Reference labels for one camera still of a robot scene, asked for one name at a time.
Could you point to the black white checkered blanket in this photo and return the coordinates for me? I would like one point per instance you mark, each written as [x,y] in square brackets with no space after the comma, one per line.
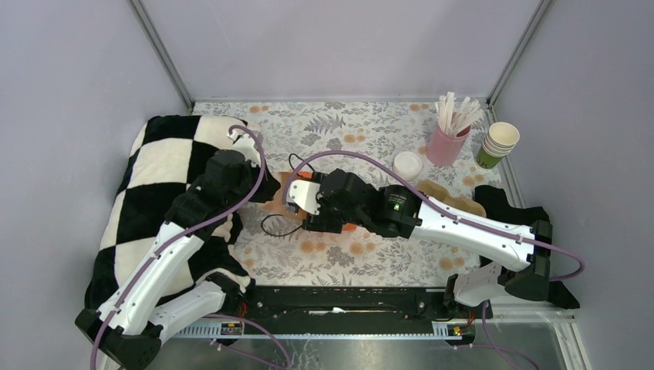
[168,155]

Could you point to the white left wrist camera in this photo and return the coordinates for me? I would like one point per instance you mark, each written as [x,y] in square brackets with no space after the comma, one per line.
[246,145]

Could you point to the floral patterned table mat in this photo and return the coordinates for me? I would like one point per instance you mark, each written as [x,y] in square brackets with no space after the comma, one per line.
[272,247]

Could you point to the brown cardboard cup carrier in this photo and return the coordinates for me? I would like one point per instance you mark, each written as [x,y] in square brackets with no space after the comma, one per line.
[442,194]

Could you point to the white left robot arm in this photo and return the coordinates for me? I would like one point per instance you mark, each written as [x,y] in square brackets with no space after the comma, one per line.
[147,286]

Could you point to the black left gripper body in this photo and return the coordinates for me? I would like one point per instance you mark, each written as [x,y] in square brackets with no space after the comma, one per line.
[251,176]

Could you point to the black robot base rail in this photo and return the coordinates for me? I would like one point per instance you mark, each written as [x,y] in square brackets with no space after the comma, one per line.
[343,311]

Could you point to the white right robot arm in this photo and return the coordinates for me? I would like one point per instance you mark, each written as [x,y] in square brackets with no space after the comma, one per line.
[517,266]

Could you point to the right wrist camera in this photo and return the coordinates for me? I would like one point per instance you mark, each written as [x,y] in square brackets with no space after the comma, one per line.
[304,195]

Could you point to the orange paper gift bag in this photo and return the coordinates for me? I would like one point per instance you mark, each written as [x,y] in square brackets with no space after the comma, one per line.
[275,208]

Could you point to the stack of white plastic lids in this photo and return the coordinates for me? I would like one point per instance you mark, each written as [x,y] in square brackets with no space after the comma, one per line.
[407,165]

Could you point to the stack of green paper cups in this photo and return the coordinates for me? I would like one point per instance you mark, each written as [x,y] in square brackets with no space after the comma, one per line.
[499,141]

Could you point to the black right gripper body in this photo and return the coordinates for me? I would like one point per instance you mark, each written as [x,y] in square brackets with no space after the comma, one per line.
[330,219]

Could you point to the bundle of white wrapped straws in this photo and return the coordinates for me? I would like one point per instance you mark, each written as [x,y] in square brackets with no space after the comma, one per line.
[454,117]

